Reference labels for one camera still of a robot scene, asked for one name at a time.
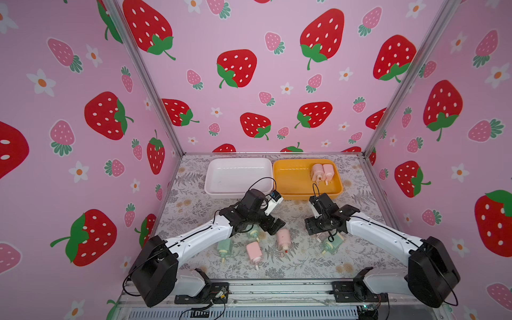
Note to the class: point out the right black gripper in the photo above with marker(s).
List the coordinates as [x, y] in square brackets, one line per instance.
[316, 226]

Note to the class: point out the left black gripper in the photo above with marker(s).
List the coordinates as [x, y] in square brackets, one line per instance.
[266, 227]

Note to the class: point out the pink sharpener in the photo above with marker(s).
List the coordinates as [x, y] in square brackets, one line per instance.
[254, 253]
[283, 237]
[328, 173]
[319, 237]
[317, 173]

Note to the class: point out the white plastic storage tray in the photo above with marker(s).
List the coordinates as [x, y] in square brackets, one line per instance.
[230, 178]

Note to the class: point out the yellow plastic storage tray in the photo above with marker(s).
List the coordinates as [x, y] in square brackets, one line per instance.
[295, 181]

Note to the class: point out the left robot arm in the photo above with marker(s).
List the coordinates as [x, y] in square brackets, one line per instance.
[157, 273]

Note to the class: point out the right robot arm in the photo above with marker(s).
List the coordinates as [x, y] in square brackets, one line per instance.
[428, 272]

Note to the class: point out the green sharpener upper middle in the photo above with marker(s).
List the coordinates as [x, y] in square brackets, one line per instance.
[254, 233]

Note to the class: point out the green sharpener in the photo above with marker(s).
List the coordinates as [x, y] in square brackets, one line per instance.
[332, 243]
[224, 249]
[254, 233]

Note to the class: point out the green sharpener right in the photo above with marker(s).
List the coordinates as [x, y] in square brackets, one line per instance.
[332, 243]

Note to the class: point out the green sharpener lower left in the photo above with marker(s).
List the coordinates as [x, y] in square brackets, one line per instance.
[224, 249]

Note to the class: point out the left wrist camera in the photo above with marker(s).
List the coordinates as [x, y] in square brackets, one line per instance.
[272, 201]

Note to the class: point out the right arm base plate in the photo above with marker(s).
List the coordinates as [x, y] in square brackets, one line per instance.
[352, 294]

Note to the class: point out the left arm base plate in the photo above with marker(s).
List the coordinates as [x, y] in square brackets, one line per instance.
[216, 293]

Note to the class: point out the aluminium front rail frame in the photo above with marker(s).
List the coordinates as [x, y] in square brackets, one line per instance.
[279, 299]

